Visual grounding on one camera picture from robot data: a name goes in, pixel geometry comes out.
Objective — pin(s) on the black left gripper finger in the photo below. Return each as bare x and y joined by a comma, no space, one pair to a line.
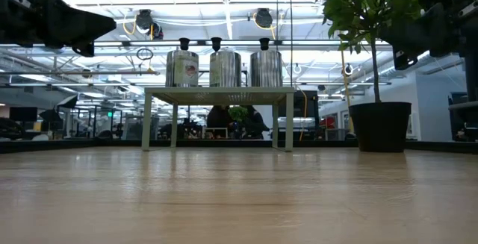
78,24
85,49

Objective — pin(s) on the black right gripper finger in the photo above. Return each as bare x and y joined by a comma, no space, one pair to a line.
405,60
425,35

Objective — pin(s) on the scented candle tin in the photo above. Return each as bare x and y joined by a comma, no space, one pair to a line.
182,68
225,69
266,68

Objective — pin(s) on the black candlestick holder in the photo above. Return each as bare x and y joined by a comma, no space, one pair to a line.
216,43
264,43
184,43

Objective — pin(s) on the black background lamp shade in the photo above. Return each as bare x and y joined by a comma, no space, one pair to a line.
63,104

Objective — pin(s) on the green plant in black pot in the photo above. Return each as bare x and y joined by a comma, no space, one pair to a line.
379,126

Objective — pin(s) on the black background monitor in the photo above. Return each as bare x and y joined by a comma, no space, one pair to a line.
23,114

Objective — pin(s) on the black background cabinet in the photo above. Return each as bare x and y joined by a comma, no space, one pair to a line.
311,106

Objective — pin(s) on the pale green mesh shelf riser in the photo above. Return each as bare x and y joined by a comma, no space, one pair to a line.
218,95

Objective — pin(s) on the person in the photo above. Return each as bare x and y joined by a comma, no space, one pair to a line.
218,119
255,122

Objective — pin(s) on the small background green plant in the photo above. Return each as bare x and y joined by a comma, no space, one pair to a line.
238,113

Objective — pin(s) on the black table frame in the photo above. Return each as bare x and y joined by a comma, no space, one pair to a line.
74,145

